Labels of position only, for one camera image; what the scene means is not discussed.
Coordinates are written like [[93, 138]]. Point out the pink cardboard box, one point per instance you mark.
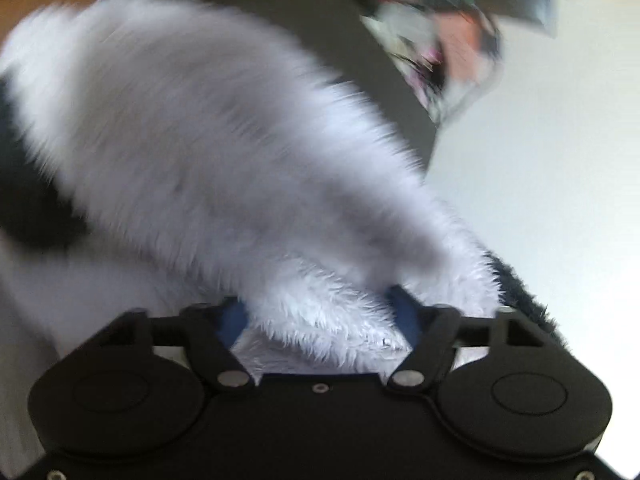
[[457, 45]]

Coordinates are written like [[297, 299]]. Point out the white black fluffy jacket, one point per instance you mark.
[[225, 160]]

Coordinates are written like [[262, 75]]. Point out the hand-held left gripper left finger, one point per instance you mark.
[[235, 322]]

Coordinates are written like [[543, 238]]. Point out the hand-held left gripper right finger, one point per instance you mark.
[[405, 317]]

